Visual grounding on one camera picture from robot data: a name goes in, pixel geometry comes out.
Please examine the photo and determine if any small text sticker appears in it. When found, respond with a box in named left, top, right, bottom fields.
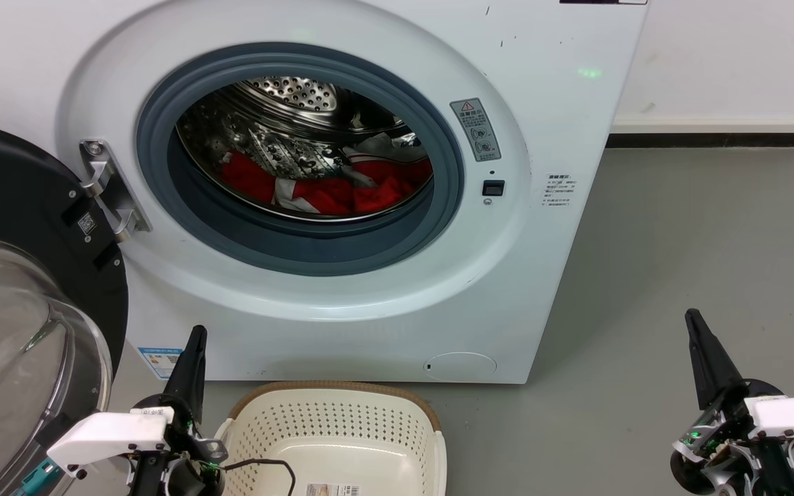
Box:
left=542, top=172, right=579, bottom=209

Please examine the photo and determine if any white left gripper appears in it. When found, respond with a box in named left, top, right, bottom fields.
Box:
left=47, top=325, right=207, bottom=477

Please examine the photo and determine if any white and black baseboard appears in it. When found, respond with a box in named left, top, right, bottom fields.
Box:
left=607, top=114, right=794, bottom=149

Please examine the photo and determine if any grey rubber door gasket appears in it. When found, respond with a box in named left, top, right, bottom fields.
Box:
left=136, top=43, right=465, bottom=276

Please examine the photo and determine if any grey warning sticker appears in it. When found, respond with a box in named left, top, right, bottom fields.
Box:
left=449, top=98, right=501, bottom=162

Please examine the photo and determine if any thin black cable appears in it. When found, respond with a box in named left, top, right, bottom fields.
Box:
left=221, top=459, right=297, bottom=496

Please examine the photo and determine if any black round washer door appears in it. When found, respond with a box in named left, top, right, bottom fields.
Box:
left=0, top=118, right=129, bottom=496

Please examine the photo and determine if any stainless steel washing machine drum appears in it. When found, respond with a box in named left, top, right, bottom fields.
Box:
left=175, top=76, right=434, bottom=223

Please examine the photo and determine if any teal cable connector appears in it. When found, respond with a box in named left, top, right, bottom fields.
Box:
left=14, top=460, right=60, bottom=496

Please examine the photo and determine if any cream perforated laundry basket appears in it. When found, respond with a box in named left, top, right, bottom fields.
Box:
left=214, top=381, right=447, bottom=496

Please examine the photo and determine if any blue energy label sticker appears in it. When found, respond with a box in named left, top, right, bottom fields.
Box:
left=139, top=347, right=184, bottom=380

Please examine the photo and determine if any round white filter cover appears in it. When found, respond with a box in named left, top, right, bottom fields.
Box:
left=423, top=352, right=498, bottom=382

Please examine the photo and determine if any white front-load washing machine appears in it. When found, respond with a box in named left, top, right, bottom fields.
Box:
left=0, top=0, right=649, bottom=384

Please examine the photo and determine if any red and white garment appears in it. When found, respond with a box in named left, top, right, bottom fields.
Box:
left=220, top=134, right=434, bottom=216

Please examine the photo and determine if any silver metal door hinge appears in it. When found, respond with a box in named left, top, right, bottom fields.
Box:
left=80, top=139, right=152, bottom=242

